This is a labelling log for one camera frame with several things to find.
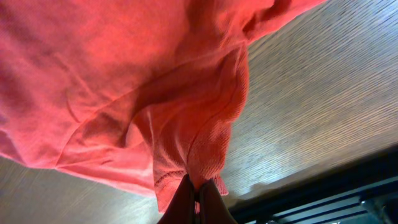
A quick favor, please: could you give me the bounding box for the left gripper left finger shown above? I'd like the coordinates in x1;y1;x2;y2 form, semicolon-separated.
158;175;195;224

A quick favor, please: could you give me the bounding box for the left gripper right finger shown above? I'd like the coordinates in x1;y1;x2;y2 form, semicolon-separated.
199;180;237;224

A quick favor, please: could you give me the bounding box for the orange FRAM t-shirt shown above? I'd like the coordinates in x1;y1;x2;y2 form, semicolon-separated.
1;0;319;212

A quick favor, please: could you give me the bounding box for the black table edge frame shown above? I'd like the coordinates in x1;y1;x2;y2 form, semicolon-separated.
229;145;397;224

